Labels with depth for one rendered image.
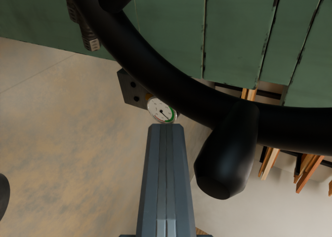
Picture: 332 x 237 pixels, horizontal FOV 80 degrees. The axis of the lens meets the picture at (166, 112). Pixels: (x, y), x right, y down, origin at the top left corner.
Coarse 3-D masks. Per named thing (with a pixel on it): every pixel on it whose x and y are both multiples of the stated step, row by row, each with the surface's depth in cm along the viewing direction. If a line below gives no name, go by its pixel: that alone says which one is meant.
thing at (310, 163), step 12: (216, 84) 316; (240, 96) 283; (252, 96) 254; (264, 96) 287; (276, 96) 278; (264, 156) 322; (276, 156) 290; (300, 156) 316; (312, 156) 265; (324, 156) 244; (264, 168) 314; (300, 168) 298; (312, 168) 263; (300, 180) 299
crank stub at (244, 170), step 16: (240, 112) 11; (256, 112) 11; (224, 128) 10; (240, 128) 10; (256, 128) 10; (208, 144) 9; (224, 144) 9; (240, 144) 9; (208, 160) 9; (224, 160) 8; (240, 160) 8; (208, 176) 8; (224, 176) 8; (240, 176) 8; (208, 192) 9; (224, 192) 8; (240, 192) 9
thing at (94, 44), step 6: (66, 0) 27; (72, 6) 26; (72, 12) 27; (78, 12) 25; (72, 18) 28; (78, 18) 26; (84, 24) 26; (84, 30) 27; (90, 30) 27; (84, 36) 28; (90, 36) 28; (84, 42) 30; (90, 42) 29; (96, 42) 30; (90, 48) 30; (96, 48) 31
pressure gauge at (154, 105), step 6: (150, 96) 39; (150, 102) 36; (156, 102) 35; (162, 102) 34; (150, 108) 37; (156, 108) 36; (162, 108) 35; (168, 108) 35; (150, 114) 38; (156, 114) 37; (162, 114) 36; (168, 114) 36; (174, 114) 34; (156, 120) 38; (162, 120) 38; (168, 120) 37; (174, 120) 35
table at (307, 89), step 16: (320, 0) 22; (320, 16) 22; (320, 32) 23; (304, 48) 25; (320, 48) 24; (304, 64) 26; (320, 64) 25; (304, 80) 27; (320, 80) 26; (288, 96) 29; (304, 96) 28; (320, 96) 27
